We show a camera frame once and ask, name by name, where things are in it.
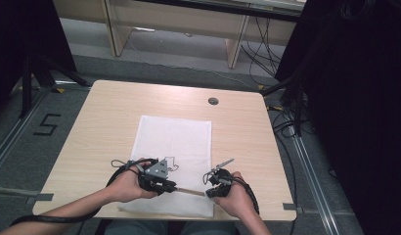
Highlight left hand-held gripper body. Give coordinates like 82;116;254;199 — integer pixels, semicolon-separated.
137;157;177;197

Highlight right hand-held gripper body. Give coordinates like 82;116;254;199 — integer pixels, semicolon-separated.
202;158;237;198

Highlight white cloth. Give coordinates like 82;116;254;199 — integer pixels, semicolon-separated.
116;114;216;219

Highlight person's right hand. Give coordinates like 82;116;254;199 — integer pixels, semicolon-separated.
212;170;255;220

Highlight person's left hand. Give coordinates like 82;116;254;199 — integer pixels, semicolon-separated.
105;157;159;204

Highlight person's legs in jeans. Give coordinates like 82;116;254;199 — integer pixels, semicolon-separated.
105;219;237;235

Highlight black metal stand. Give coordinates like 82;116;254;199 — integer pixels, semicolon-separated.
259;32;321;138
18;53;93;119

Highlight light wooden background desk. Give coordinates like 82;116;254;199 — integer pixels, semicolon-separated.
51;0;308;70

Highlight black curtain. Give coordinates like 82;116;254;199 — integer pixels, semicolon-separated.
0;0;78;116
274;0;401;235

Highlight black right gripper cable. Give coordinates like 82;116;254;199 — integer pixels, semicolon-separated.
232;176;261;217

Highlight black floor cables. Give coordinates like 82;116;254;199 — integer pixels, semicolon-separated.
266;103;309;235

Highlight metal floor rail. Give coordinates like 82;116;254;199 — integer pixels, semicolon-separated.
0;87;54;178
287;124;341;235

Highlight black cables under desk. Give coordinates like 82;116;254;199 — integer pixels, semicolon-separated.
240;16;284;78

